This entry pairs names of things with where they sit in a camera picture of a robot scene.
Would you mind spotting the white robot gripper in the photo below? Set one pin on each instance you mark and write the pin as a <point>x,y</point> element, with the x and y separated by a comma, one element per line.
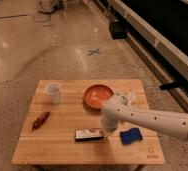
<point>109,124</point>

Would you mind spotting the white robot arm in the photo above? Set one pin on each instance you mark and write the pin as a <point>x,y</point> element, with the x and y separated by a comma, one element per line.
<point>172,124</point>

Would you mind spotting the blue sponge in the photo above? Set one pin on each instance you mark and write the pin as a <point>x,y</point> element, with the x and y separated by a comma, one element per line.
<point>130,136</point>

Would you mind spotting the white plastic bottle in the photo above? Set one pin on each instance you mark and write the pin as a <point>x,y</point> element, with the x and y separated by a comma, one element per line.
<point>126,98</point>

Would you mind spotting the orange bowl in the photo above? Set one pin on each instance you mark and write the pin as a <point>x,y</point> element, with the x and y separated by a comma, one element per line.
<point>96,95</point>

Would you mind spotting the translucent plastic cup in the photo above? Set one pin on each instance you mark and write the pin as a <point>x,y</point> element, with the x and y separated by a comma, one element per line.
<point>53,90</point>

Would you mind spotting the red chili pepper toy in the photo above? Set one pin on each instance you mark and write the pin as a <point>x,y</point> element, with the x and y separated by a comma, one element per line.
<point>40,120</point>

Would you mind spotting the black box on floor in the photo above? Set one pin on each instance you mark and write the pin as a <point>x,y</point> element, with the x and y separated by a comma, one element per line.
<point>117,31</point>

